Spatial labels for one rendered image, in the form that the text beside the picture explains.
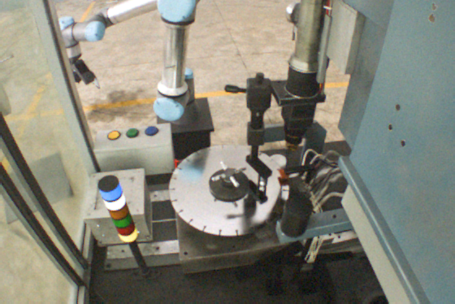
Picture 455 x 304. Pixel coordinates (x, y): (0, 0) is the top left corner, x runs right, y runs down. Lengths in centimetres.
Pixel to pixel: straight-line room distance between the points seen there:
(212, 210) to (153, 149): 39
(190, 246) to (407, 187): 66
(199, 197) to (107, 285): 39
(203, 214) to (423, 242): 59
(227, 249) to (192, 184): 20
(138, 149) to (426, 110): 97
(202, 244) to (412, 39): 74
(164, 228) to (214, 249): 23
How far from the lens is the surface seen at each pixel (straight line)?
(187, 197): 88
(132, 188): 100
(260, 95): 73
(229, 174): 85
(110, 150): 116
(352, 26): 58
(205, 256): 89
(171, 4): 104
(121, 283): 100
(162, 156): 116
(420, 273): 37
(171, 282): 98
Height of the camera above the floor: 163
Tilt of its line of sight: 40 degrees down
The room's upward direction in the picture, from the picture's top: straight up
